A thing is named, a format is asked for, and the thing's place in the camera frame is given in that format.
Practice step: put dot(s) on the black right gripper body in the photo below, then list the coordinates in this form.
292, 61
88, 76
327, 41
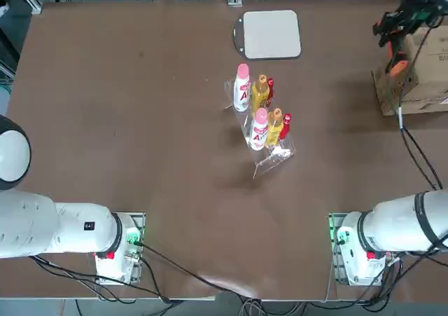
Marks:
416, 13

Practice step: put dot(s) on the white bottle pink cap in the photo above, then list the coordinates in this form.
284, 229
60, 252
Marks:
242, 91
259, 130

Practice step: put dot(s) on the yellow drink bottle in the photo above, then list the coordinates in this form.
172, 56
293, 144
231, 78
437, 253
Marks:
260, 93
274, 127

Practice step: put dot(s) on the clear acrylic tiered shelf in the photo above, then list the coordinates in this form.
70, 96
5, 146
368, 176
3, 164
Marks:
273, 162

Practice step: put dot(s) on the orange black barcode scanner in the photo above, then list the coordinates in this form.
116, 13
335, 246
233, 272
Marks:
399, 68

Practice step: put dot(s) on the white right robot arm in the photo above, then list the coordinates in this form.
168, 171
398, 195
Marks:
402, 221

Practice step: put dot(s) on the brown cardboard box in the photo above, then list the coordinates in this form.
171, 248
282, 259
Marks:
430, 81

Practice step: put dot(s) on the red cola bottle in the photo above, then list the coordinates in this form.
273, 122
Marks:
270, 91
285, 127

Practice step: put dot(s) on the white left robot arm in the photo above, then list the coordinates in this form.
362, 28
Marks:
42, 225

